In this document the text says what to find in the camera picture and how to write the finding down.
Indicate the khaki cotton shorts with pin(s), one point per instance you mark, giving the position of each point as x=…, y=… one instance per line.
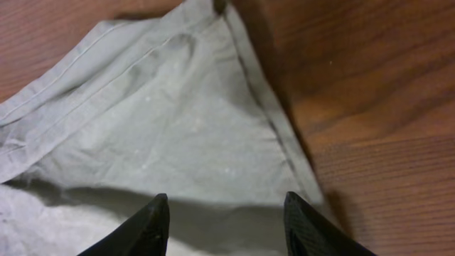
x=176, y=105

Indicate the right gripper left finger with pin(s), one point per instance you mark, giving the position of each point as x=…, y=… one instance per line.
x=146, y=233

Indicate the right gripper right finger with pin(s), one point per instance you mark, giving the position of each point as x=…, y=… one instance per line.
x=308, y=233

